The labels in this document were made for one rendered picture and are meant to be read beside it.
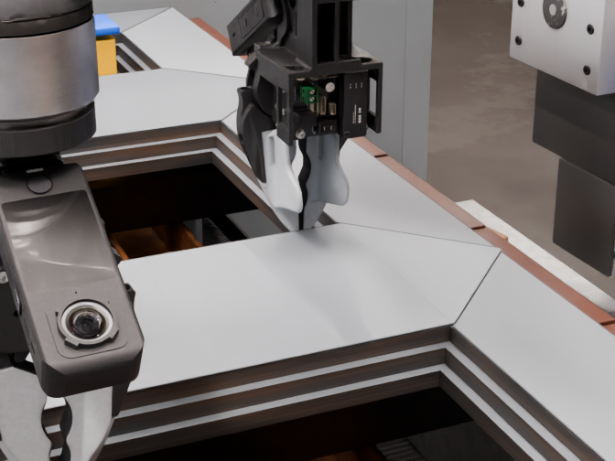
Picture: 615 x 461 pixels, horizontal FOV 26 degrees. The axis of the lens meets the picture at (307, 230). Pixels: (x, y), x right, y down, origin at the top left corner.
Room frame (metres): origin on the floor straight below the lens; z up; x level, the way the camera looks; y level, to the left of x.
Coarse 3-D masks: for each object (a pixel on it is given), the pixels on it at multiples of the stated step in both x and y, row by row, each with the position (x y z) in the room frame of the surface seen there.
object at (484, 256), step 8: (448, 240) 0.91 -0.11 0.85; (464, 248) 0.89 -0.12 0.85; (472, 248) 0.89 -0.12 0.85; (480, 248) 0.89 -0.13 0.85; (488, 248) 0.89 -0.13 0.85; (496, 248) 0.89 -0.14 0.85; (472, 256) 0.88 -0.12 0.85; (480, 256) 0.88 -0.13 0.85; (488, 256) 0.88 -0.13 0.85; (496, 256) 0.88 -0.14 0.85; (480, 264) 0.86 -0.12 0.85; (488, 264) 0.86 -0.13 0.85
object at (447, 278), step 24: (360, 240) 0.91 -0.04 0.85; (384, 240) 0.91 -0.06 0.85; (408, 240) 0.91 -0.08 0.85; (432, 240) 0.91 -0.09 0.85; (408, 264) 0.86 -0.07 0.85; (432, 264) 0.86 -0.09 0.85; (456, 264) 0.86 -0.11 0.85; (432, 288) 0.83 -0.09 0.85; (456, 288) 0.83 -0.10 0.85; (456, 312) 0.79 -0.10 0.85
